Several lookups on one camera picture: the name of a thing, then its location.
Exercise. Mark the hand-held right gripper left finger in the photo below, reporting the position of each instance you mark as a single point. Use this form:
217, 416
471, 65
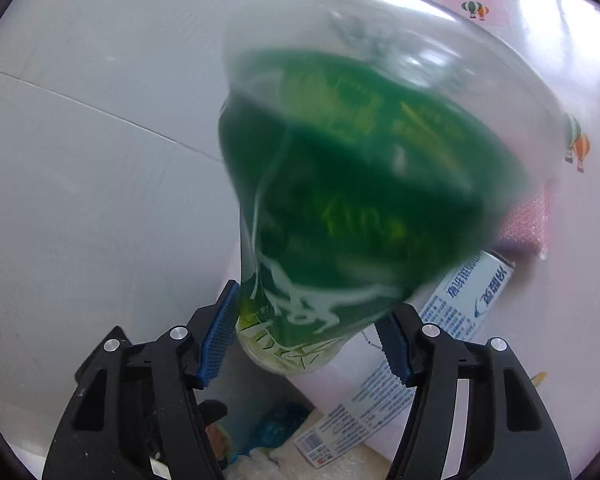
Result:
217, 335

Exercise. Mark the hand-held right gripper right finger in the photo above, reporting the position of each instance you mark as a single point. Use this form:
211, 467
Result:
395, 355

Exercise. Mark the blue wrapper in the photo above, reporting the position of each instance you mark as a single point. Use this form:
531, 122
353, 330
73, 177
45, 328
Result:
275, 425

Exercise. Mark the clear plastic cup green print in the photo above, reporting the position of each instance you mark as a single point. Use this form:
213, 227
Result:
360, 185

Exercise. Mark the white blue medicine box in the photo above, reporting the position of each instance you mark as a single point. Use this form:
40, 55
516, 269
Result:
460, 300

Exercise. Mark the white textured cloth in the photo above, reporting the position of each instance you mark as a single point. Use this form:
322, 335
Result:
290, 467

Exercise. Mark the pink sponge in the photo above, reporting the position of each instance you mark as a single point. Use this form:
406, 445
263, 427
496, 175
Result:
527, 225

